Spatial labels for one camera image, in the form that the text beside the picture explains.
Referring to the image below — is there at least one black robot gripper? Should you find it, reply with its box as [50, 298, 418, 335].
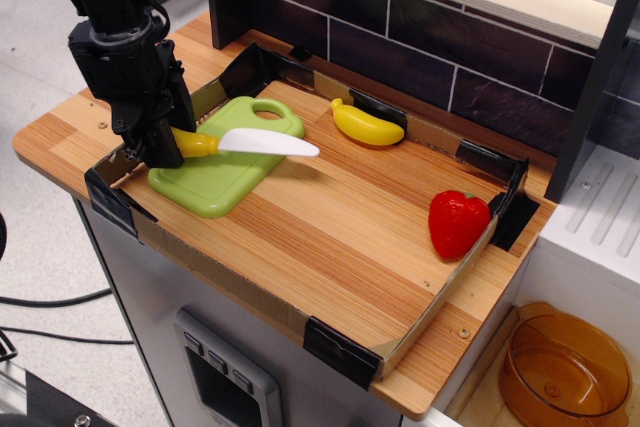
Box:
[68, 21, 196, 168]

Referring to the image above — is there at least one yellow handled white toy knife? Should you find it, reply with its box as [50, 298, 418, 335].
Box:
[171, 128, 320, 158]

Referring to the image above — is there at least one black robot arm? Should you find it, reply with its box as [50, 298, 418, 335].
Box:
[68, 0, 196, 168]

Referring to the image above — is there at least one green plastic cutting board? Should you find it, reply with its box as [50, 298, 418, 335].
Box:
[148, 96, 305, 218]

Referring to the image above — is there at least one yellow toy banana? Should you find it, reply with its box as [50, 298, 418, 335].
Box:
[330, 98, 405, 147]

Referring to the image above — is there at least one grey toy oven front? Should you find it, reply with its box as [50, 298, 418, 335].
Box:
[175, 309, 284, 426]

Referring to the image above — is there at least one red toy strawberry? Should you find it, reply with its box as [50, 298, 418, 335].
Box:
[428, 190, 491, 260]

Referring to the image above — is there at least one white toy sink counter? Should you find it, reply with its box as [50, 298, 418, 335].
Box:
[538, 146, 639, 295]

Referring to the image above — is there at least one orange transparent plastic bowl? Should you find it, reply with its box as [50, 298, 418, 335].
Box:
[499, 302, 633, 426]

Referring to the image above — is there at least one black floor cable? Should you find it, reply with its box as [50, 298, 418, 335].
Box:
[0, 287, 113, 309]

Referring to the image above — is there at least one dark grey cabinet post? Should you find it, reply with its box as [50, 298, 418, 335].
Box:
[545, 0, 639, 203]

